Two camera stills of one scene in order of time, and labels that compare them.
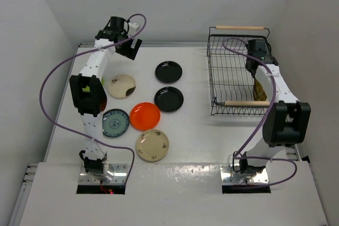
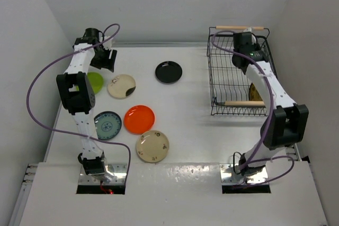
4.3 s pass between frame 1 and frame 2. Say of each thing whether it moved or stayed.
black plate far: stayed
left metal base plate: stayed
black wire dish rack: stayed
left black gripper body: moved
